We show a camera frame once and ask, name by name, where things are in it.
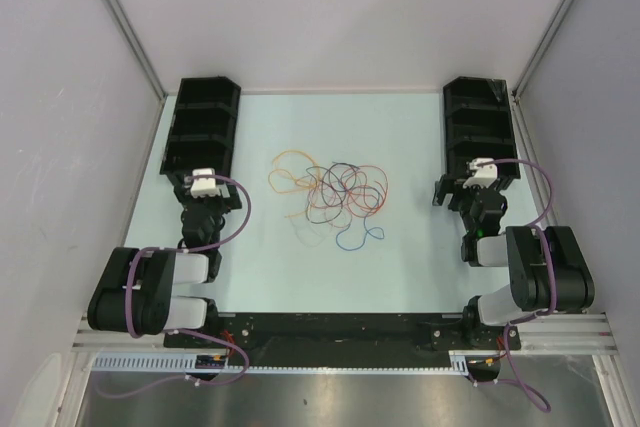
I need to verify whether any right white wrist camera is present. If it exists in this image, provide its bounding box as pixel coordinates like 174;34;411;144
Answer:
463;158;498;188

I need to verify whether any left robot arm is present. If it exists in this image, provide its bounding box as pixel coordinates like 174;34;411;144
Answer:
86;168;251;347

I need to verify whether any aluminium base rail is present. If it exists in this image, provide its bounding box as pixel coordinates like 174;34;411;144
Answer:
72;314;618;355

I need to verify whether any left black compartment bin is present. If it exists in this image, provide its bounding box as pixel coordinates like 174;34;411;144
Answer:
160;76;241;187

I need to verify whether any black compartment bin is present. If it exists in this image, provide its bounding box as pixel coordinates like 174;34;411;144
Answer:
443;76;517;178
160;76;241;187

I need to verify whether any right black compartment bin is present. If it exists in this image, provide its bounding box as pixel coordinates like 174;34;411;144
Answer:
443;76;517;178

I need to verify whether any blue wire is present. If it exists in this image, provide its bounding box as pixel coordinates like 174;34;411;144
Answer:
335;161;386;252

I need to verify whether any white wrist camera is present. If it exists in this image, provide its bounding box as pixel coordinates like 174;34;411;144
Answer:
189;168;222;198
463;158;498;188

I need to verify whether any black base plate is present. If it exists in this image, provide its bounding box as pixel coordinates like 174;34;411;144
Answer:
163;311;522;369

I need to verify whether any grey slotted cable duct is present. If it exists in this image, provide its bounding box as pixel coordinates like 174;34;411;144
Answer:
92;352;468;375

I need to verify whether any yellow wire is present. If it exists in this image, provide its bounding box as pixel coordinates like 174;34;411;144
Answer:
268;149;321;221

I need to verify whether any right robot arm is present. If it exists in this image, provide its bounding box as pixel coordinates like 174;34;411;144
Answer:
432;174;595;349

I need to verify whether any right aluminium frame post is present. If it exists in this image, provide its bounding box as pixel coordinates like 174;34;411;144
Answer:
512;0;576;99

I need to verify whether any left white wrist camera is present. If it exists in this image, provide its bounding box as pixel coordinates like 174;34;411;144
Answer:
189;168;222;198

